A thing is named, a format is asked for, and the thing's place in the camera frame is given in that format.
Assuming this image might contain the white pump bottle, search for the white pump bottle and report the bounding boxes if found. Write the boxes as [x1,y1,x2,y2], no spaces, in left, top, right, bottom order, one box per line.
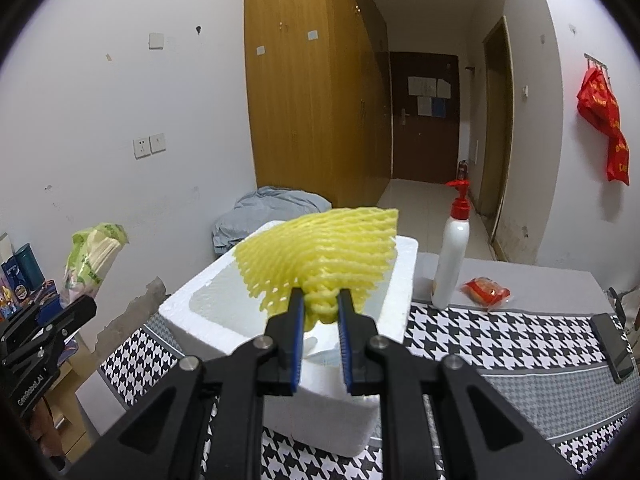
[431,179,472,310]

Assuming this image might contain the dark brown door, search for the dark brown door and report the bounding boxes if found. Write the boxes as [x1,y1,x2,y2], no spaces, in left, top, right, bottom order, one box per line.
[389,51,460,183]

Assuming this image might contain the blue printed carton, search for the blue printed carton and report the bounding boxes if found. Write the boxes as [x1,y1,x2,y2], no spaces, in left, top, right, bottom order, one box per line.
[0,259,26,321]

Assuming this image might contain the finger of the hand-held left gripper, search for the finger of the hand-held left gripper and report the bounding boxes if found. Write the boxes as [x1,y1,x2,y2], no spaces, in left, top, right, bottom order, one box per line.
[2,296,97,367]
[0,300,77,344]

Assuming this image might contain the white foam box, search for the white foam box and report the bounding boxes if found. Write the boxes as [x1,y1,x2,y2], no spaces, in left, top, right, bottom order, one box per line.
[159,219,418,458]

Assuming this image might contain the teal carton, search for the teal carton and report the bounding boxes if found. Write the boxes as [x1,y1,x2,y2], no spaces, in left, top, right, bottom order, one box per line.
[14,244,40,288]

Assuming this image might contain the person's left hand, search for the person's left hand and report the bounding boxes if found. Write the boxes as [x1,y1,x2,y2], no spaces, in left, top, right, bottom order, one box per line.
[27,400,67,467]

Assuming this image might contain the yellow foam net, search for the yellow foam net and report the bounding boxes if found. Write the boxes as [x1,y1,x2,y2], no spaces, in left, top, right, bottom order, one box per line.
[234,206,401,333]

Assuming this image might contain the black smartphone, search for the black smartphone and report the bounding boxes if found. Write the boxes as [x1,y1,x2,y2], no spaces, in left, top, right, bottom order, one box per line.
[591,312,636,385]

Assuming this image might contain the red plastic bag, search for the red plastic bag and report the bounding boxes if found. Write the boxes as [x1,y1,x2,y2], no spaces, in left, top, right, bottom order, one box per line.
[605,130,631,186]
[576,67,621,138]

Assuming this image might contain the light wooden door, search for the light wooden door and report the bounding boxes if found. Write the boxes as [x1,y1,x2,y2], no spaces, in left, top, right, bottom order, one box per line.
[481,16,515,251]

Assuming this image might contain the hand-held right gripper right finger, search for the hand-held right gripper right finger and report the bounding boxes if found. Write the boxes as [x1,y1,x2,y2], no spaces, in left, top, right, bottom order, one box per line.
[336,287,581,480]

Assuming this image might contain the houndstooth table runner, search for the houndstooth table runner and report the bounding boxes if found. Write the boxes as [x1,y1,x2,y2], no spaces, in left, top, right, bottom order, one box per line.
[100,300,640,476]

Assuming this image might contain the black clamp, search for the black clamp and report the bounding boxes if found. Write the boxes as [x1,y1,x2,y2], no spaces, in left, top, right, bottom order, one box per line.
[609,286,633,331]

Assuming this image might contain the green pink printed packet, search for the green pink printed packet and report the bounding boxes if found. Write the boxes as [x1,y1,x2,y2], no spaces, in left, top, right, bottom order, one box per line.
[60,222,130,308]

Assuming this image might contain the grey bedding bundle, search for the grey bedding bundle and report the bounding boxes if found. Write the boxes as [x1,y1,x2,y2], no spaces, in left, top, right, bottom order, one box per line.
[211,186,332,256]

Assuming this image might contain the red snack packet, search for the red snack packet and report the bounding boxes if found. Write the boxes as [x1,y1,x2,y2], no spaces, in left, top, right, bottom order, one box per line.
[460,276,512,308]

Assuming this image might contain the cardboard box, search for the cardboard box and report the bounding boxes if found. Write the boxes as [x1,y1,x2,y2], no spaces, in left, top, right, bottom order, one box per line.
[50,340,97,411]

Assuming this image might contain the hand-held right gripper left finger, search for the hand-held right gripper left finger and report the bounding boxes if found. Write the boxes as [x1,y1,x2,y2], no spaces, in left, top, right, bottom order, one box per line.
[65,287,307,480]

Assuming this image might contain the wooden wardrobe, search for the wooden wardrobe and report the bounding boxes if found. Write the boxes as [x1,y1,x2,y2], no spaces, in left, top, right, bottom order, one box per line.
[243,0,391,206]

